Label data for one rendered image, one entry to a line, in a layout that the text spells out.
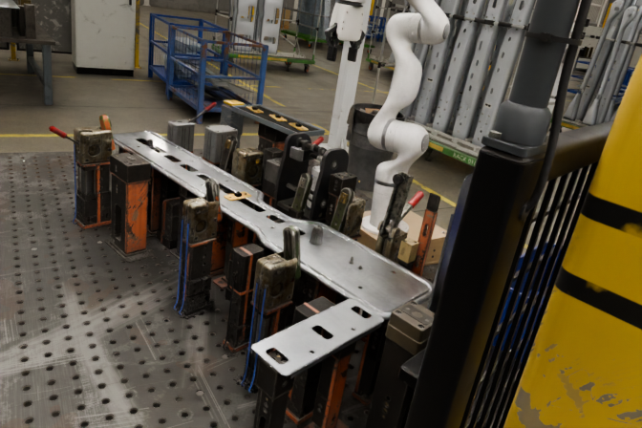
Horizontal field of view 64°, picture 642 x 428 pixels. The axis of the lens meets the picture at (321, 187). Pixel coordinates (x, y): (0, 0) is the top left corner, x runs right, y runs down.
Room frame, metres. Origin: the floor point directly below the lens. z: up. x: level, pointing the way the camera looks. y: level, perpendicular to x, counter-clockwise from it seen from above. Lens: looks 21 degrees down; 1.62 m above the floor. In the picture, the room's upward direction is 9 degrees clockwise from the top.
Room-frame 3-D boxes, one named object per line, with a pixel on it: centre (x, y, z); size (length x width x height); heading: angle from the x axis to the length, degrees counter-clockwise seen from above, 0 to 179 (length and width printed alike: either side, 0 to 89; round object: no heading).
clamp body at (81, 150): (1.70, 0.81, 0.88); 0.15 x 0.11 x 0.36; 139
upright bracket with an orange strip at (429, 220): (1.21, -0.28, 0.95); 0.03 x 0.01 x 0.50; 49
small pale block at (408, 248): (1.20, -0.25, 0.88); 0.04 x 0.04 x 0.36; 49
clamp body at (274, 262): (1.04, 0.07, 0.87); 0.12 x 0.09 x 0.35; 139
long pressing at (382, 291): (1.47, 0.27, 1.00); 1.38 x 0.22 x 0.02; 49
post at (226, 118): (2.03, 0.40, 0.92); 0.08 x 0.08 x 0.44; 49
